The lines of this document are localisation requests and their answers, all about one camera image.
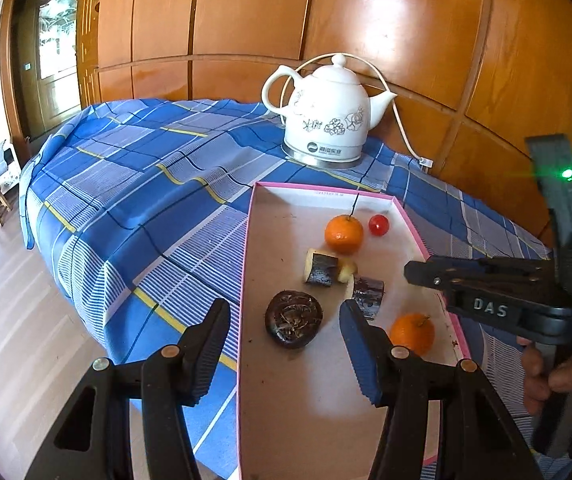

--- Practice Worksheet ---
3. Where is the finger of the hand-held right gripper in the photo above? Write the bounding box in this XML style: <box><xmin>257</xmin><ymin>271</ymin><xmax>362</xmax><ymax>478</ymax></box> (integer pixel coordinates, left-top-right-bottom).
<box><xmin>404</xmin><ymin>255</ymin><xmax>558</xmax><ymax>297</ymax></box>

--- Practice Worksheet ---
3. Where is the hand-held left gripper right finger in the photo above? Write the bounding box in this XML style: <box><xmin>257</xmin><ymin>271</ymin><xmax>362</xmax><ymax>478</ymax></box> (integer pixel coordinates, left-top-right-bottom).
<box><xmin>338</xmin><ymin>299</ymin><xmax>547</xmax><ymax>480</ymax></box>

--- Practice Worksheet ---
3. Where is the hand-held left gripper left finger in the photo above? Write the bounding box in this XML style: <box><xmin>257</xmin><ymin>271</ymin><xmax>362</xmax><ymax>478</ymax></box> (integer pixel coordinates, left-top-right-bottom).
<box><xmin>23</xmin><ymin>298</ymin><xmax>231</xmax><ymax>480</ymax></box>

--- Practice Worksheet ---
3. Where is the eggplant chunk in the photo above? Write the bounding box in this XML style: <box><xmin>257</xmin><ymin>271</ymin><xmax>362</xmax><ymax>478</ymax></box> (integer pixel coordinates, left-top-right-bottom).
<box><xmin>348</xmin><ymin>275</ymin><xmax>385</xmax><ymax>322</ymax></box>
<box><xmin>302</xmin><ymin>249</ymin><xmax>341</xmax><ymax>288</ymax></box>

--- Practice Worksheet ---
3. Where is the dark wrinkled mangosteen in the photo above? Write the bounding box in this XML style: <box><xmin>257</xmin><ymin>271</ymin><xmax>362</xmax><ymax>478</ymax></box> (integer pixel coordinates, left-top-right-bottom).
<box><xmin>265</xmin><ymin>290</ymin><xmax>324</xmax><ymax>350</ymax></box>

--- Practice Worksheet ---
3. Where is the pink cardboard box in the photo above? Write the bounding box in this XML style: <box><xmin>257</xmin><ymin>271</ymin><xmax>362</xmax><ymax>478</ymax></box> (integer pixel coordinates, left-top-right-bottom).
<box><xmin>236</xmin><ymin>181</ymin><xmax>472</xmax><ymax>480</ymax></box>

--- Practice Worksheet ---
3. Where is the orange mandarin with stem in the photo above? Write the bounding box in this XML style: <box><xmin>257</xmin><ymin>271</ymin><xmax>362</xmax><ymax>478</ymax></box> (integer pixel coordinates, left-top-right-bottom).
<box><xmin>324</xmin><ymin>192</ymin><xmax>365</xmax><ymax>255</ymax></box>

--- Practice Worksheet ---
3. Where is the person's right hand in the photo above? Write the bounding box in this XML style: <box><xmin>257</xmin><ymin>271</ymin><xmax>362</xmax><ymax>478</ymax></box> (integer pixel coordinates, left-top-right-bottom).
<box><xmin>516</xmin><ymin>335</ymin><xmax>572</xmax><ymax>433</ymax></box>

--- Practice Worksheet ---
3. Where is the stemless orange mandarin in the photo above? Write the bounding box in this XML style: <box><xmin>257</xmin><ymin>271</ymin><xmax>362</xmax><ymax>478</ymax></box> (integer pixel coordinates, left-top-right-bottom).
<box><xmin>389</xmin><ymin>312</ymin><xmax>436</xmax><ymax>356</ymax></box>

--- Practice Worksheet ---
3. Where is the red cherry tomato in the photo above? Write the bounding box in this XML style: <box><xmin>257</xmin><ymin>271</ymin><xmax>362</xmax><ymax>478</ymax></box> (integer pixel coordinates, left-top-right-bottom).
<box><xmin>368</xmin><ymin>213</ymin><xmax>391</xmax><ymax>237</ymax></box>

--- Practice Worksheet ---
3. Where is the blue plaid cloth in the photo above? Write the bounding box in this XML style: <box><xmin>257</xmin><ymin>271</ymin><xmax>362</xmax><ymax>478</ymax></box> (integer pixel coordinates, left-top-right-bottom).
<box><xmin>20</xmin><ymin>99</ymin><xmax>557</xmax><ymax>480</ymax></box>

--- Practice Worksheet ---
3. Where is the silver kettle base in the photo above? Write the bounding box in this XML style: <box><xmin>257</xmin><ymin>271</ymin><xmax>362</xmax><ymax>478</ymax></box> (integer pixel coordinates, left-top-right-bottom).
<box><xmin>281</xmin><ymin>139</ymin><xmax>364</xmax><ymax>170</ymax></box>

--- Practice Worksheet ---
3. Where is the white floral kettle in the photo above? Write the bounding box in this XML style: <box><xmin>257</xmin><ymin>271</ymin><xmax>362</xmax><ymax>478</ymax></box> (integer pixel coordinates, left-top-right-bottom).
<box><xmin>261</xmin><ymin>52</ymin><xmax>399</xmax><ymax>161</ymax></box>

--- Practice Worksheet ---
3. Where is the wooden glass door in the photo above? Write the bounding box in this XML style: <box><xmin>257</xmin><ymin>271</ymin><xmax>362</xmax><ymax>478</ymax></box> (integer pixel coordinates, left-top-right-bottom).
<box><xmin>13</xmin><ymin>0</ymin><xmax>86</xmax><ymax>136</ymax></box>

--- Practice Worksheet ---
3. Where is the white power cable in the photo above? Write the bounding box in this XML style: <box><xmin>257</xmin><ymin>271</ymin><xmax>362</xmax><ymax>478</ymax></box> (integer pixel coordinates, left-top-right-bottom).
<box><xmin>293</xmin><ymin>51</ymin><xmax>424</xmax><ymax>163</ymax></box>

